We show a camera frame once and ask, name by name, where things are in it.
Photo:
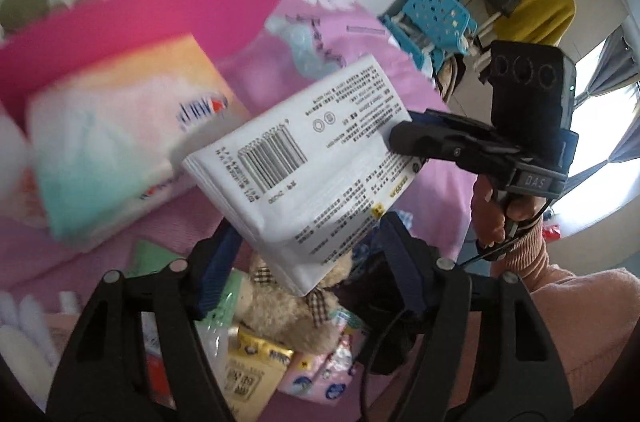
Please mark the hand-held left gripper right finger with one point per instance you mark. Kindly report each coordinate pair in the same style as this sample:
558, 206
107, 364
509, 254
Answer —
400, 252

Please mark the person's right forearm pink sleeve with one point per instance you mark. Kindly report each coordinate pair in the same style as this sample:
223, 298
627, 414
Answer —
575, 317

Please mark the pink tissue pack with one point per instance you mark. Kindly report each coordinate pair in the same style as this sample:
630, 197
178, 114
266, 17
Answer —
320, 367

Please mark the person's right hand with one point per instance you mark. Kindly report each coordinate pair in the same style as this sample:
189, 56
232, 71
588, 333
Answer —
487, 212

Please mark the blue plastic basket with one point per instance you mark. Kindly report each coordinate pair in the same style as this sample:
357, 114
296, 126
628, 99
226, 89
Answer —
435, 12

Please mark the white wet wipes pack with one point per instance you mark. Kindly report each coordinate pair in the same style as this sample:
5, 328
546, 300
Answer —
310, 172

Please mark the white packet red label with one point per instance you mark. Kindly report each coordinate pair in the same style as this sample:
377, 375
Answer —
155, 352

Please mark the yellow tissue pack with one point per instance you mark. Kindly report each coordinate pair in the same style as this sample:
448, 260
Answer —
255, 367

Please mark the black cloth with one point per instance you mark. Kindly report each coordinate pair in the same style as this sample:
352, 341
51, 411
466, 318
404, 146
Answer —
380, 297

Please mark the grey curtain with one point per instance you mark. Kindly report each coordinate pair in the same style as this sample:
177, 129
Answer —
620, 72

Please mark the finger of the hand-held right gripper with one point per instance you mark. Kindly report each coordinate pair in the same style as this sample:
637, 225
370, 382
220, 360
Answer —
450, 122
430, 142

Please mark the green white packet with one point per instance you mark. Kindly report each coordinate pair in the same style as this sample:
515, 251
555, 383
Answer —
222, 297

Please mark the pink storage box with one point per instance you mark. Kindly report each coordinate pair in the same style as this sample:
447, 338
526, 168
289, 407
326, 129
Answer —
165, 17

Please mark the large pastel tissue pack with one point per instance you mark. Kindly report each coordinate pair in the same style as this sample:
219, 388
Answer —
110, 137

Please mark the beige teddy bear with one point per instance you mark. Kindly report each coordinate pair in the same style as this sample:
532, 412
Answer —
285, 307

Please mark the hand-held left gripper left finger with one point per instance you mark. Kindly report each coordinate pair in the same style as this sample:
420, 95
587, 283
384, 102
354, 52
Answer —
216, 267

